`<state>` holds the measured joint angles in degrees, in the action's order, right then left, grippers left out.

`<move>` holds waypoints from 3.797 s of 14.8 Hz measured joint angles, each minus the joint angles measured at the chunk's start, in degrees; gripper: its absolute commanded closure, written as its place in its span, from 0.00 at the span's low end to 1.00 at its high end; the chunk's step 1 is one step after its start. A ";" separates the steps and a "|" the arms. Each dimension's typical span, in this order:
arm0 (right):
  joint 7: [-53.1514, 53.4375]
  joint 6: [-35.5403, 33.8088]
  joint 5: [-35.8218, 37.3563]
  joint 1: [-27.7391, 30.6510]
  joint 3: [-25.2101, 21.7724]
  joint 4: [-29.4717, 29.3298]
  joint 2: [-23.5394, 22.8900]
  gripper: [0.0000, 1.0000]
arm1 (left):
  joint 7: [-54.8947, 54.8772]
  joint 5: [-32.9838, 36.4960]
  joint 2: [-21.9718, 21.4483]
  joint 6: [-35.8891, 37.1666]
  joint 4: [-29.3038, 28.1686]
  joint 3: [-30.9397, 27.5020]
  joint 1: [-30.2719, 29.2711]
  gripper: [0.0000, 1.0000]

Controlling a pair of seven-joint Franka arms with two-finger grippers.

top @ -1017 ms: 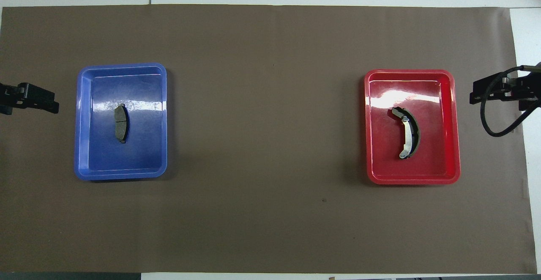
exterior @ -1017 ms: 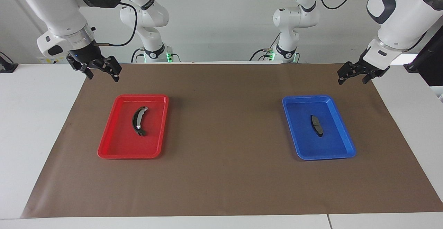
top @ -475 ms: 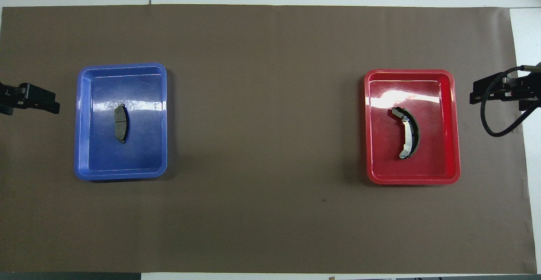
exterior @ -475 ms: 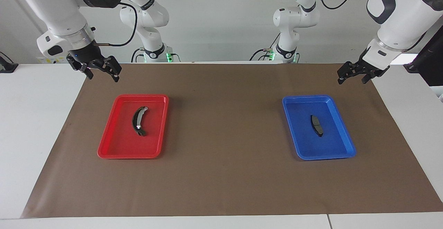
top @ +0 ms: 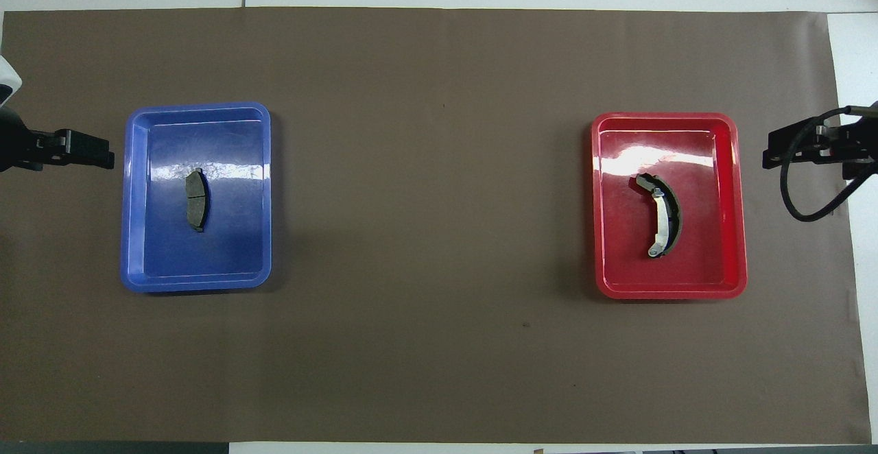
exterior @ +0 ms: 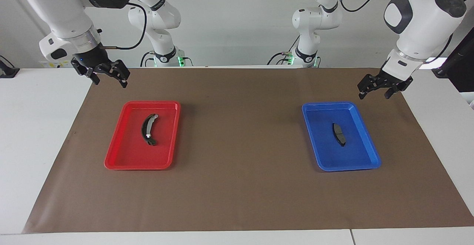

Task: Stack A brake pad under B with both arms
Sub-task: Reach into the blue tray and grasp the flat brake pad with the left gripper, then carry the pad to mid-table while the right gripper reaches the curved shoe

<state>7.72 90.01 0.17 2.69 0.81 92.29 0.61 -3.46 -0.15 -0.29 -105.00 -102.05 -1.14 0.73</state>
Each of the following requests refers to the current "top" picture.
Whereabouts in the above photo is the dark brake pad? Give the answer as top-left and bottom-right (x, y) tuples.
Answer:
(185, 167), (211, 233)

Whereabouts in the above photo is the curved brake shoe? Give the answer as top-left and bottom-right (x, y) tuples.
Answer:
(634, 173), (684, 259)

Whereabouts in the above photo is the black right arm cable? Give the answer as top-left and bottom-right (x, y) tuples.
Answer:
(781, 106), (878, 223)

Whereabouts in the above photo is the blue plastic tray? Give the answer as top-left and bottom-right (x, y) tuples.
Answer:
(121, 101), (273, 294)

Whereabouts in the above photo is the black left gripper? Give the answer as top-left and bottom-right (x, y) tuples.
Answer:
(0, 108), (115, 172)

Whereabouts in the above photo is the red plastic tray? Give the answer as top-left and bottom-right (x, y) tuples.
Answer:
(591, 112), (748, 300)

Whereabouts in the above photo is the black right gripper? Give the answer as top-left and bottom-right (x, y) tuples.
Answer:
(763, 104), (878, 179)

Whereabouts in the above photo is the brown paper mat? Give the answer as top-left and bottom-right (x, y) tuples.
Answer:
(0, 7), (872, 444)

